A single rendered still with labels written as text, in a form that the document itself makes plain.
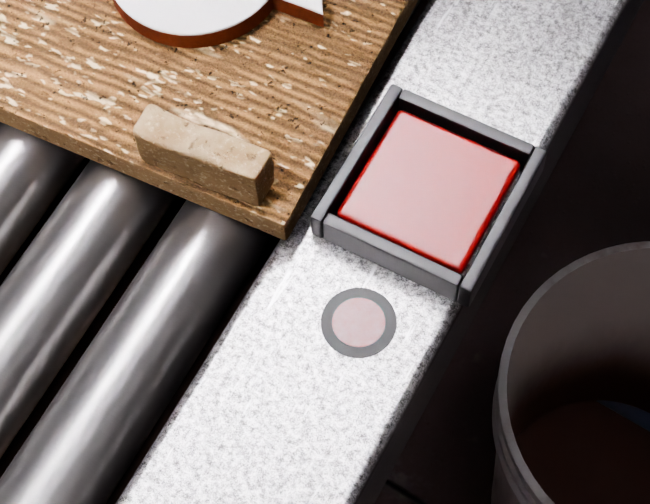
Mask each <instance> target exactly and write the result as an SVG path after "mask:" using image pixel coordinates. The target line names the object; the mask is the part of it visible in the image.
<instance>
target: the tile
mask: <svg viewBox="0 0 650 504"><path fill-rule="evenodd" d="M113 2H114V4H115V6H116V8H117V10H118V12H119V13H120V15H121V17H122V18H123V19H124V20H125V21H126V23H127V24H129V25H130V26H131V27H132V28H133V29H134V30H136V31H137V32H138V33H140V34H141V35H143V36H145V37H146V38H149V39H151V40H153V41H155V42H158V43H161V44H165V45H169V46H174V47H181V48H202V47H209V46H215V45H219V44H223V43H226V42H229V41H231V40H234V39H236V38H238V37H240V36H242V35H244V34H246V33H248V32H249V31H251V30H252V29H254V28H255V27H256V26H257V25H259V24H260V23H261V22H262V21H263V20H264V19H265V18H266V17H267V16H268V15H269V14H270V12H271V11H272V10H273V9H275V10H278V11H281V12H283V13H286V14H289V15H291V16H294V17H297V18H299V19H302V20H305V21H307V22H310V23H313V24H315V25H318V26H321V27H324V22H323V0H113Z"/></svg>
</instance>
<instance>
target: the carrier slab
mask: <svg viewBox="0 0 650 504"><path fill-rule="evenodd" d="M417 2H418V0H323V22H324V27H321V26H318V25H315V24H313V23H310V22H307V21H305V20H302V19H299V18H297V17H294V16H291V15H289V14H286V13H283V12H281V11H278V10H275V9H273V10H272V11H271V12H270V14H269V15H268V16H267V17H266V18H265V19H264V20H263V21H262V22H261V23H260V24H259V25H257V26H256V27H255V28H254V29H252V30H251V31H249V32H248V33H246V34H244V35H242V36H240V37H238V38H236V39H234V40H231V41H229V42H226V43H223V44H219V45H215V46H209V47H202V48H181V47H174V46H169V45H165V44H161V43H158V42H155V41H153V40H151V39H149V38H146V37H145V36H143V35H141V34H140V33H138V32H137V31H136V30H134V29H133V28H132V27H131V26H130V25H129V24H127V23H126V21H125V20H124V19H123V18H122V17H121V15H120V13H119V12H118V10H117V8H116V6H115V4H114V2H113V0H0V122H2V123H4V124H6V125H9V126H11V127H14V128H16V129H18V130H21V131H23V132H26V133H28V134H30V135H33V136H35V137H38V138H40V139H42V140H45V141H47V142H50V143H52V144H54V145H57V146H59V147H62V148H64V149H66V150H69V151H71V152H74V153H76V154H78V155H81V156H83V157H86V158H88V159H90V160H93V161H95V162H98V163H100V164H102V165H105V166H107V167H110V168H112V169H114V170H117V171H119V172H122V173H124V174H126V175H129V176H131V177H134V178H136V179H138V180H141V181H143V182H146V183H148V184H150V185H153V186H155V187H158V188H160V189H162V190H165V191H167V192H169V193H172V194H174V195H177V196H179V197H181V198H184V199H186V200H189V201H191V202H193V203H196V204H198V205H201V206H203V207H205V208H208V209H210V210H213V211H215V212H217V213H220V214H222V215H225V216H227V217H229V218H232V219H234V220H237V221H239V222H241V223H244V224H246V225H249V226H251V227H253V228H256V229H258V230H261V231H263V232H265V233H268V234H270V235H273V236H275V237H277V238H280V239H282V240H287V239H288V238H289V236H290V234H291V233H292V231H293V229H294V227H295V225H296V223H297V222H298V220H299V218H300V216H301V214H302V212H303V211H304V209H305V207H306V205H307V203H308V201H309V200H310V198H311V196H312V194H313V192H314V190H315V189H316V187H317V185H318V183H319V181H320V179H321V178H322V176H323V174H324V172H325V170H326V168H327V167H328V165H329V163H330V161H331V159H332V157H333V156H334V154H335V152H336V150H337V148H338V146H339V145H340V143H341V141H342V139H343V137H344V135H345V134H346V132H347V130H348V128H349V126H350V124H351V123H352V121H353V119H354V117H355V115H356V113H357V112H358V110H359V108H360V106H361V104H362V102H363V101H364V99H365V97H366V95H367V93H368V91H369V90H370V88H371V86H372V84H373V82H374V80H375V79H376V77H377V75H378V73H379V71H380V69H381V68H382V66H383V64H384V62H385V60H386V58H387V57H388V55H389V53H390V51H391V49H392V47H393V46H394V44H395V42H396V40H397V38H398V36H399V35H400V33H401V31H402V29H403V27H404V25H405V24H406V22H407V20H408V18H409V16H410V14H411V13H412V11H413V9H414V7H415V5H416V3H417ZM149 104H154V105H156V106H158V107H160V108H162V109H164V110H166V111H168V112H170V113H172V114H173V115H175V116H177V117H180V118H182V119H185V120H187V121H190V122H192V123H194V124H197V125H199V126H203V127H206V128H210V129H213V130H217V131H220V132H223V133H226V134H228V135H231V136H233V137H236V138H239V139H241V140H244V141H246V142H249V143H251V144H254V145H256V146H259V147H261V148H264V149H266V150H268V151H269V152H271V154H272V158H273V165H274V182H273V185H272V186H271V188H270V190H269V191H268V193H267V195H266V197H265V199H264V200H263V202H262V203H261V204H260V206H256V205H253V204H250V203H247V202H244V201H241V200H238V199H235V198H232V197H229V196H226V195H223V194H220V193H218V192H215V191H212V190H210V189H208V188H206V187H204V186H202V185H200V184H198V183H196V182H194V181H193V180H191V179H188V178H186V177H183V176H180V175H177V174H174V173H171V172H168V171H166V170H163V169H161V168H158V167H156V166H154V165H151V164H149V163H147V162H145V161H144V160H142V159H141V157H140V155H139V152H138V150H137V146H136V140H135V138H134V135H133V127H134V125H135V124H136V122H137V121H138V119H139V118H140V116H141V114H142V113H143V111H144V109H145V107H146V106H147V105H149Z"/></svg>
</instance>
